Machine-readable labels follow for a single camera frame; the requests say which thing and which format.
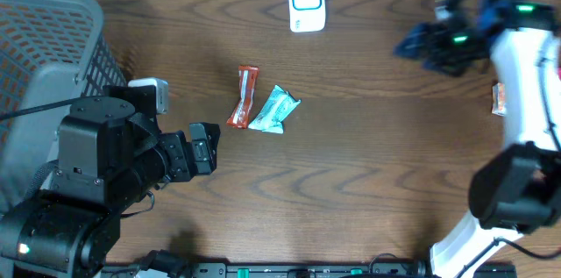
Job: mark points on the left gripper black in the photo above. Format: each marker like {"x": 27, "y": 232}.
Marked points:
{"x": 179, "y": 155}

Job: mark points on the white barcode scanner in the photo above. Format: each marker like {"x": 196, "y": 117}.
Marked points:
{"x": 307, "y": 15}

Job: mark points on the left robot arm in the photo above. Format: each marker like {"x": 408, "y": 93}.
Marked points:
{"x": 111, "y": 156}

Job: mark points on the orange white snack packet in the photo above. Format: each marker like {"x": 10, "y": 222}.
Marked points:
{"x": 499, "y": 100}

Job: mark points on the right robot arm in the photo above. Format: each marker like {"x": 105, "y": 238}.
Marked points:
{"x": 518, "y": 191}

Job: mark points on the teal snack packet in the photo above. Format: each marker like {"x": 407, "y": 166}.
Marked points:
{"x": 276, "y": 109}

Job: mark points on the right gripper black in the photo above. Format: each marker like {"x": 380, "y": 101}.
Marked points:
{"x": 419, "y": 34}

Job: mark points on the red-orange snack bar wrapper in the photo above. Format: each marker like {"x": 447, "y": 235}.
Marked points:
{"x": 248, "y": 76}

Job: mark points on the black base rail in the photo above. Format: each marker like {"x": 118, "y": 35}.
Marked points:
{"x": 383, "y": 268}

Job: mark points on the grey plastic shopping basket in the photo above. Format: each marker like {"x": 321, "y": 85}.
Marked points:
{"x": 51, "y": 51}

